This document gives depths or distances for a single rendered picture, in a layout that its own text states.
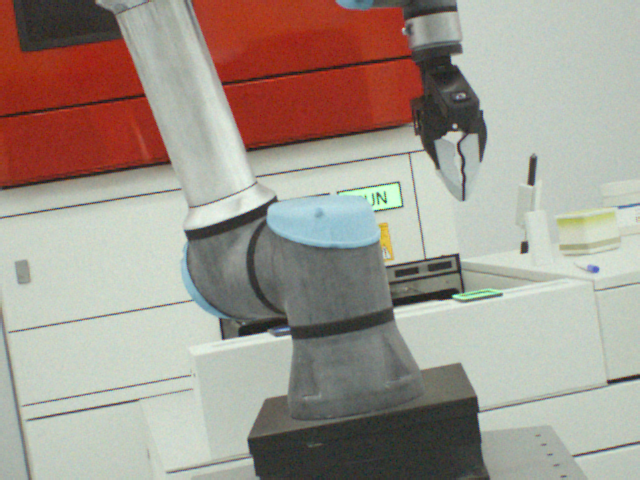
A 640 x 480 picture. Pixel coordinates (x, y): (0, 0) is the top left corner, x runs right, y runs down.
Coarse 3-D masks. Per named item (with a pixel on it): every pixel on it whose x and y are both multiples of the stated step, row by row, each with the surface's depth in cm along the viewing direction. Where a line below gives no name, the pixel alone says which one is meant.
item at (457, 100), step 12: (432, 72) 176; (444, 72) 176; (456, 72) 176; (432, 84) 174; (444, 84) 173; (456, 84) 173; (468, 84) 173; (444, 96) 171; (456, 96) 170; (468, 96) 170; (444, 108) 170; (456, 108) 169; (468, 108) 169; (456, 120) 170
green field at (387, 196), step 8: (392, 184) 236; (344, 192) 235; (352, 192) 235; (360, 192) 235; (368, 192) 236; (376, 192) 236; (384, 192) 236; (392, 192) 236; (368, 200) 236; (376, 200) 236; (384, 200) 236; (392, 200) 236; (400, 200) 237; (376, 208) 236
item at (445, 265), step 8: (408, 264) 237; (416, 264) 238; (424, 264) 238; (432, 264) 239; (440, 264) 239; (448, 264) 239; (392, 272) 237; (400, 272) 238; (408, 272) 238; (416, 272) 238; (424, 272) 238; (432, 272) 238; (440, 272) 238; (392, 280) 237
